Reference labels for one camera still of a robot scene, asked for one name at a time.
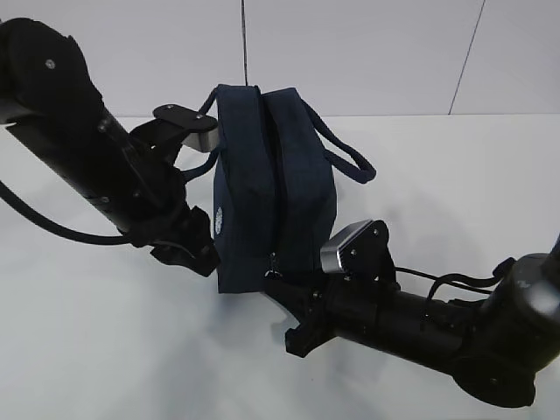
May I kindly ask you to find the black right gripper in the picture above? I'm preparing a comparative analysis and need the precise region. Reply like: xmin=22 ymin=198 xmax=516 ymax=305
xmin=263 ymin=275 xmax=343 ymax=358

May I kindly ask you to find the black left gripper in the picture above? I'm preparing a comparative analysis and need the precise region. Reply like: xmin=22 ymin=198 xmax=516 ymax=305
xmin=130 ymin=205 xmax=220 ymax=277

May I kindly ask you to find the dark navy fabric lunch bag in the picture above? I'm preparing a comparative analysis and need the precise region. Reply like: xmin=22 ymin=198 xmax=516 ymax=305
xmin=188 ymin=84 xmax=376 ymax=294

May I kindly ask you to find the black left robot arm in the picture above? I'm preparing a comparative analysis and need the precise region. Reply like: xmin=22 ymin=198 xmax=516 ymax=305
xmin=1 ymin=17 xmax=220 ymax=276

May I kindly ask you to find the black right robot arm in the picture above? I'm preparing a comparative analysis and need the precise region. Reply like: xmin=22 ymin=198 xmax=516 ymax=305
xmin=265 ymin=253 xmax=559 ymax=409

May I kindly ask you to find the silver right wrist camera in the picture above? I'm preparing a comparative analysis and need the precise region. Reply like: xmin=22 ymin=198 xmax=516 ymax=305
xmin=319 ymin=220 xmax=396 ymax=283

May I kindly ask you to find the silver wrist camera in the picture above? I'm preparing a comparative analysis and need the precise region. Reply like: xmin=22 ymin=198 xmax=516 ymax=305
xmin=130 ymin=104 xmax=220 ymax=156
xmin=319 ymin=220 xmax=396 ymax=283

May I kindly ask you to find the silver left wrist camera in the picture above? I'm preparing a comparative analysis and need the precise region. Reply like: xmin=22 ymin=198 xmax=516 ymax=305
xmin=130 ymin=104 xmax=220 ymax=156

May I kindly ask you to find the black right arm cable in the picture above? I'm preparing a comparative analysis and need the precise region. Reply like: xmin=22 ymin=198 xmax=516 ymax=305
xmin=393 ymin=257 xmax=517 ymax=307

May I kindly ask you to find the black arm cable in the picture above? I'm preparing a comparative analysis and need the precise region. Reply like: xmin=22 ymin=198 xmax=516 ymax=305
xmin=393 ymin=257 xmax=517 ymax=307
xmin=0 ymin=178 xmax=132 ymax=246

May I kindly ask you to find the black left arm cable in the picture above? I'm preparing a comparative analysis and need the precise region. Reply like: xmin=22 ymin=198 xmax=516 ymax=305
xmin=0 ymin=178 xmax=132 ymax=246

